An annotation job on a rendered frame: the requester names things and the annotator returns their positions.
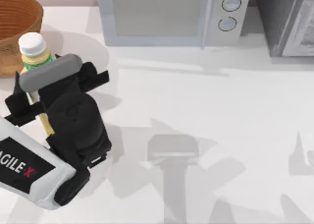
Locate brown woven basket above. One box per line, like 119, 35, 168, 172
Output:
0, 0, 45, 79

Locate grey cabinet with dark inside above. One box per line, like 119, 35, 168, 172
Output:
253, 0, 314, 58

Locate microwave knob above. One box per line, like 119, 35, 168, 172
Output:
217, 16, 237, 33
221, 0, 242, 12

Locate pale microwave oven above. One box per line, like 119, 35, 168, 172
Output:
95, 0, 252, 51

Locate microwave oven door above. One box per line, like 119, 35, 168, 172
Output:
96, 0, 213, 49

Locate yellow bottle with white cap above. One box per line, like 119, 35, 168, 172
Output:
18, 33, 55, 138

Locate microwave door handle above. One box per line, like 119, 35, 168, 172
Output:
200, 0, 213, 50

